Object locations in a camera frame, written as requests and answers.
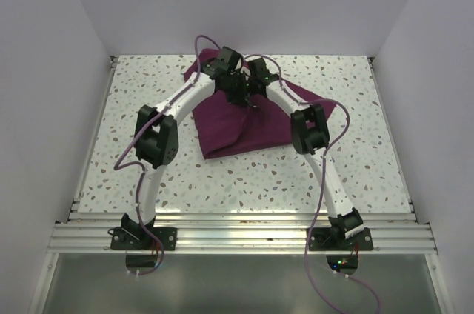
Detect purple cloth mat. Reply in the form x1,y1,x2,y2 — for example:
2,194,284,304
180,47,337,161

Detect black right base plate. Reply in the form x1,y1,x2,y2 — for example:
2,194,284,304
307,227,374,251

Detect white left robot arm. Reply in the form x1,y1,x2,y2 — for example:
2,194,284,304
114,47,246,250

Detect aluminium rail frame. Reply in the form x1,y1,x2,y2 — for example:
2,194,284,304
30,55,447,313

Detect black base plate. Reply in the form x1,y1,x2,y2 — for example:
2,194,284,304
307,227,374,251
107,227,178,251

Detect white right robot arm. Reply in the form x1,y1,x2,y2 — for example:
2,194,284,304
246,54,364,250

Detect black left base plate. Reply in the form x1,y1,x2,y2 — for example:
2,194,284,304
107,227,178,251

